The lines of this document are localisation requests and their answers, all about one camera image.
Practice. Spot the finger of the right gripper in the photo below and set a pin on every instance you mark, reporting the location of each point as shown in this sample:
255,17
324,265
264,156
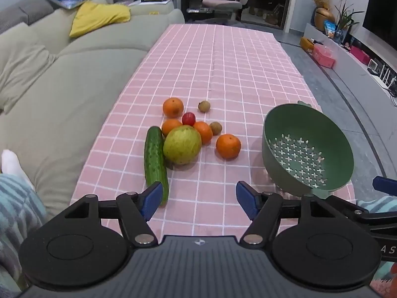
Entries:
385,185

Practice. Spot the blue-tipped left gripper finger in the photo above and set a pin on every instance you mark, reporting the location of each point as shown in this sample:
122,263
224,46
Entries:
135,210

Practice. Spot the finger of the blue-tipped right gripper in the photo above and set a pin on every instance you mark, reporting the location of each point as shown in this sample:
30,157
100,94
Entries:
263,210

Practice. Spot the green cucumber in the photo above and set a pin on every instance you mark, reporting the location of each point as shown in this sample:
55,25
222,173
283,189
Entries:
155,168

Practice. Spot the green plastic colander bowl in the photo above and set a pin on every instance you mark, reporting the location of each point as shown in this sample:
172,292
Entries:
305,152

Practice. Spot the orange mandarin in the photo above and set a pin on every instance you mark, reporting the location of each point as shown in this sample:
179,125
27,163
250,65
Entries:
228,146
173,108
205,131
169,124

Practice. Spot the brown longan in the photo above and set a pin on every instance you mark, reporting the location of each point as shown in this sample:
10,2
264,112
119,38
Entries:
204,106
216,128

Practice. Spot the red cherry tomato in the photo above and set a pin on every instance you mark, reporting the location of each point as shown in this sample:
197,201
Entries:
189,119

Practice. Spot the white wifi router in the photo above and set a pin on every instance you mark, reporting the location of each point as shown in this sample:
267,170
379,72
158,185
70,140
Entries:
386,78

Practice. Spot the pink checkered tablecloth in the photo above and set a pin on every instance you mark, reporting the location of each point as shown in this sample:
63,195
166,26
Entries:
243,74

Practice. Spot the magenta box on shelf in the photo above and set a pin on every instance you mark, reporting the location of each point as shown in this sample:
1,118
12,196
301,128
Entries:
360,55

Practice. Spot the pink box on floor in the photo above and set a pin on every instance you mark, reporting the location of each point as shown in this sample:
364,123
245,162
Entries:
323,56

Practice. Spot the beige sofa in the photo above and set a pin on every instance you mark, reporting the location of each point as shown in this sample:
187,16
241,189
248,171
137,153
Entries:
57,91

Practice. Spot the orange box on floor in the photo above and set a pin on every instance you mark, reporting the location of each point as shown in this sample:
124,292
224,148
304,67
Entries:
306,44

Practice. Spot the black television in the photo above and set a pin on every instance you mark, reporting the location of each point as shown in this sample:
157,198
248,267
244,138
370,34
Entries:
380,19

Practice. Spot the blue snack bag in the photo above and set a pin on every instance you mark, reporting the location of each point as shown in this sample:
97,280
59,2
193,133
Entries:
329,28

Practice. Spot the potted green plant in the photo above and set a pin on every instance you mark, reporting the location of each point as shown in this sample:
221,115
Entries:
344,22

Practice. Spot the wooden round vase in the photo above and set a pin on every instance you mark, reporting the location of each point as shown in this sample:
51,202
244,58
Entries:
320,16

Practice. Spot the yellow cushion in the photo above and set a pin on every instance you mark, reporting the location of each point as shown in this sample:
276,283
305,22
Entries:
92,16

